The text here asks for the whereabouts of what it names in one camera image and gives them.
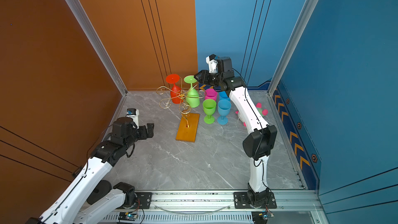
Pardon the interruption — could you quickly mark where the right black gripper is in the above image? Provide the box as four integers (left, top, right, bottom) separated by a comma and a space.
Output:
194, 70, 224, 87

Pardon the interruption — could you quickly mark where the light blue wine glass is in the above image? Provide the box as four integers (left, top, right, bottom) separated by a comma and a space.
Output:
217, 100, 232, 125

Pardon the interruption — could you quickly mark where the red wine glass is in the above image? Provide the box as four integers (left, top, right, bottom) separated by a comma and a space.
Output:
166, 74, 182, 104

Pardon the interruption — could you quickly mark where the pink wine glass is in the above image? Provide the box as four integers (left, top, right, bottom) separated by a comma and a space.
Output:
205, 88, 218, 101

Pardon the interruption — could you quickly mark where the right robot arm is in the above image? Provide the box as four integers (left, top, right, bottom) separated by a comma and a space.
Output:
194, 54, 277, 208

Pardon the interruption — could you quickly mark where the wooden rack base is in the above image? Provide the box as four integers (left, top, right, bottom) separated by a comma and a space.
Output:
176, 113, 200, 143

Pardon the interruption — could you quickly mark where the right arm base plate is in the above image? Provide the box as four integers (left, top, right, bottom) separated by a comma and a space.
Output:
233, 190, 277, 209

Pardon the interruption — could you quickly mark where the left circuit board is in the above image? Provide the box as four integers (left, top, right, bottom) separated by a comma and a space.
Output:
118, 212, 138, 222

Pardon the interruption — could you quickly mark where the aluminium front rail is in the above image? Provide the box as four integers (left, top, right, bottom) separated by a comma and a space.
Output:
98, 190, 328, 224

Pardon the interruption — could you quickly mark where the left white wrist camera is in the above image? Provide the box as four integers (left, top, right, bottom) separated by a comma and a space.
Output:
126, 108, 140, 127

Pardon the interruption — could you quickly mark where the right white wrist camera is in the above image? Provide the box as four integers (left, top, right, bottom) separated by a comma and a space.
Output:
206, 54, 218, 74

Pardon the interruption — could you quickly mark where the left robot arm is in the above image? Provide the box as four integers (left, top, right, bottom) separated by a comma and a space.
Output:
27, 117, 154, 224

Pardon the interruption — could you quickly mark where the gold wire glass rack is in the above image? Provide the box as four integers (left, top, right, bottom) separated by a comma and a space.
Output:
156, 85, 197, 128

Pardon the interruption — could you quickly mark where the green wine glass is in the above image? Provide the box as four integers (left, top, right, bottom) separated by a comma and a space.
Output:
184, 75, 200, 108
203, 99, 217, 124

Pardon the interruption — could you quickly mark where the circuit board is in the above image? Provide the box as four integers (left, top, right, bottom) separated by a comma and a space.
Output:
118, 212, 138, 222
251, 211, 275, 224

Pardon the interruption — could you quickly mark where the right circuit board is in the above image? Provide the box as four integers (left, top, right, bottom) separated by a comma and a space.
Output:
251, 211, 275, 224

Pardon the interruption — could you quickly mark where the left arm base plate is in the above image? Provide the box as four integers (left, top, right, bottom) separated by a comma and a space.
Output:
117, 192, 152, 210

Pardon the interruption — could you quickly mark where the white pink plush toy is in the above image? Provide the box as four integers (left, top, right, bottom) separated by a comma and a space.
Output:
235, 103, 268, 127

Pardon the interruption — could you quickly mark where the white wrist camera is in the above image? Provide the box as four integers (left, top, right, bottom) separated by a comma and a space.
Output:
126, 108, 140, 127
206, 54, 218, 74

